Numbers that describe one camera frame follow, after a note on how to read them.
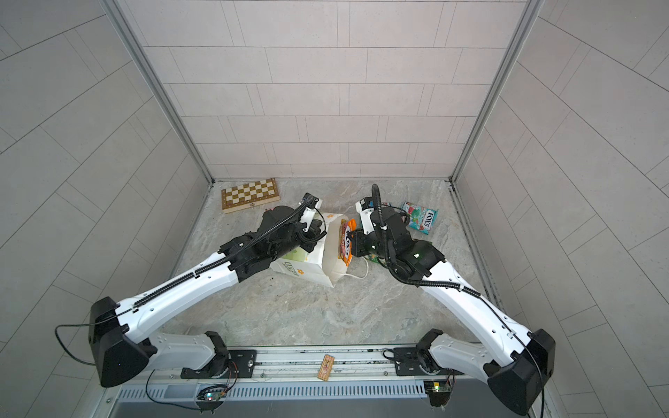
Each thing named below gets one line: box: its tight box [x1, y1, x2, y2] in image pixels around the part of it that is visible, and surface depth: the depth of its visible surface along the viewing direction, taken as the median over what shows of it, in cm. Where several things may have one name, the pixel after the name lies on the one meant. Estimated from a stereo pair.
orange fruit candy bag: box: [337, 217, 359, 268], surface depth 74 cm
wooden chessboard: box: [221, 177, 281, 215], surface depth 110 cm
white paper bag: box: [269, 211, 370, 288], surface depth 76 cm
